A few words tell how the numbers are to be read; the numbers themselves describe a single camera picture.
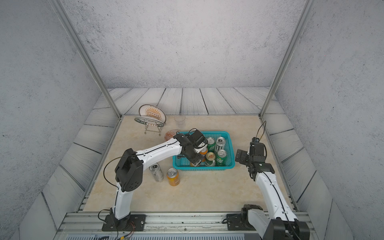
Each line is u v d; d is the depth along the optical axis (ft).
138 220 2.39
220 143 2.85
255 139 2.46
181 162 3.08
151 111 3.43
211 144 2.94
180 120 3.58
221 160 2.80
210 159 2.75
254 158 2.05
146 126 3.63
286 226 1.26
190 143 2.14
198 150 2.57
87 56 2.86
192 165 2.98
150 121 3.13
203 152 2.85
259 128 3.80
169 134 3.43
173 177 2.59
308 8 2.31
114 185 1.72
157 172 2.59
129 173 1.64
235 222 2.35
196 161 2.54
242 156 2.47
